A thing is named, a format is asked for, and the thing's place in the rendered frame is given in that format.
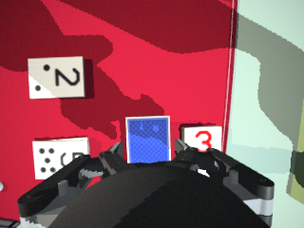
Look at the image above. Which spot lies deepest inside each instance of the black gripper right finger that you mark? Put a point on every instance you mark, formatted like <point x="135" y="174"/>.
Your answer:
<point x="256" y="190"/>

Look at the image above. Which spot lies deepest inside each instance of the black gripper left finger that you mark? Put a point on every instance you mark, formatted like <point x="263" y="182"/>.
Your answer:
<point x="42" y="204"/>

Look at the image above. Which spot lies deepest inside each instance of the dark red cloth mat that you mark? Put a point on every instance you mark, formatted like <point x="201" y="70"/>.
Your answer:
<point x="141" y="57"/>

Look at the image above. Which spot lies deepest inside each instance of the dark red fabric mat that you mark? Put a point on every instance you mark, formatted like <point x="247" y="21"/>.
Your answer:
<point x="230" y="72"/>

